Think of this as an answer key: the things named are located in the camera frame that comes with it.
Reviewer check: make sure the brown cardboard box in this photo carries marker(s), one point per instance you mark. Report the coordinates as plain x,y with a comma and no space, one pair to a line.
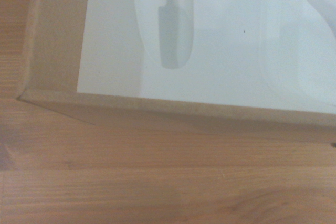
55,37

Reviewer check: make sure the white foam insert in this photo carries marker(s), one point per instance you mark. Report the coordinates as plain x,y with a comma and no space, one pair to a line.
223,51

